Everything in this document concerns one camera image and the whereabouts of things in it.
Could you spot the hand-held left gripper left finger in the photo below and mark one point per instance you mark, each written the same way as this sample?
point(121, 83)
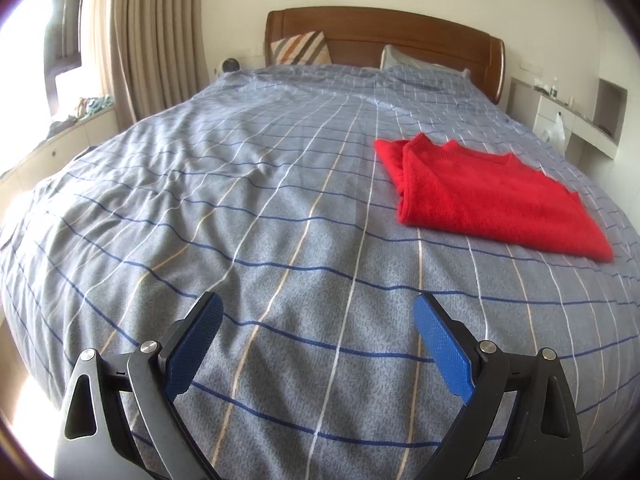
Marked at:
point(192, 350)

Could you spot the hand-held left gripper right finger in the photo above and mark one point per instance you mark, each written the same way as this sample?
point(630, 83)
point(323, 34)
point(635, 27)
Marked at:
point(442, 345)

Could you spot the red knitted sweater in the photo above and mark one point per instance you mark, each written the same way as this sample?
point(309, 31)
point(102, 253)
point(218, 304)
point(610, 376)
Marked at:
point(480, 195)

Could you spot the clothes pile on window ledge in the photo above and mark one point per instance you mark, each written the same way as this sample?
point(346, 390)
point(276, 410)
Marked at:
point(85, 110)

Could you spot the blue checked duvet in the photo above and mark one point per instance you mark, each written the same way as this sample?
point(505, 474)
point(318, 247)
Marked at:
point(250, 210)

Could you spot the white window seat cabinet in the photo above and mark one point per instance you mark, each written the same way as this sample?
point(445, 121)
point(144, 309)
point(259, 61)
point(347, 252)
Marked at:
point(60, 155)

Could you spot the white plastic bag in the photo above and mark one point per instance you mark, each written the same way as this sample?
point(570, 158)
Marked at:
point(555, 132)

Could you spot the white bedside shelf unit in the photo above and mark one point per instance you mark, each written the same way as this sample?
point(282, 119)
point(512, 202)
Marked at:
point(590, 130)

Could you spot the small dark bottle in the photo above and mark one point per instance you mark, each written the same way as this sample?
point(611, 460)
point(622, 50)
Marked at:
point(554, 89)

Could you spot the white pillow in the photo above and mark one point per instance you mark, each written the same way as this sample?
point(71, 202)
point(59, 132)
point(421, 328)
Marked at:
point(415, 59)

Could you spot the beige curtain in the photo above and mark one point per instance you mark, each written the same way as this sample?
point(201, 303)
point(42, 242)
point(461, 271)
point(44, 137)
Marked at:
point(160, 35)

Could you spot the wooden bed headboard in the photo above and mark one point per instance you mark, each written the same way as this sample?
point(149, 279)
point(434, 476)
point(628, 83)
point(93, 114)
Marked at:
point(390, 32)

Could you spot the striped pillow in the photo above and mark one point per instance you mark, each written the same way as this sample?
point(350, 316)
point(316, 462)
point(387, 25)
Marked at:
point(300, 49)

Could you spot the dark window frame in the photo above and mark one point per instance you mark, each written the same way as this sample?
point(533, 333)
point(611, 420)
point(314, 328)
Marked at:
point(65, 35)

